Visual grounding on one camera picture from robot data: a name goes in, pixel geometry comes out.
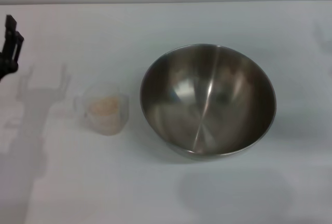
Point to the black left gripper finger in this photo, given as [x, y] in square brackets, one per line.
[10, 50]

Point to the beige uncooked rice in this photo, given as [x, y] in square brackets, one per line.
[103, 108]

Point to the clear plastic measuring cup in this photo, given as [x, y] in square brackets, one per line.
[124, 112]

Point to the stainless steel mixing bowl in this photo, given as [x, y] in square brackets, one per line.
[207, 102]

